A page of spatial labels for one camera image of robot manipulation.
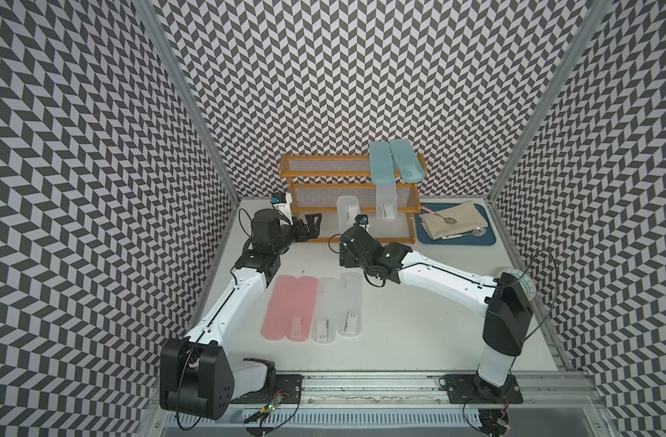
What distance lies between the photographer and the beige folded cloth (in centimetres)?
107

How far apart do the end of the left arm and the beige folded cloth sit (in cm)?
53

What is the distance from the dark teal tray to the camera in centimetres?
104

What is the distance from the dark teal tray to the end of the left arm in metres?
0.51

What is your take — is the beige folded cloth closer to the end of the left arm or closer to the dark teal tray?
the dark teal tray
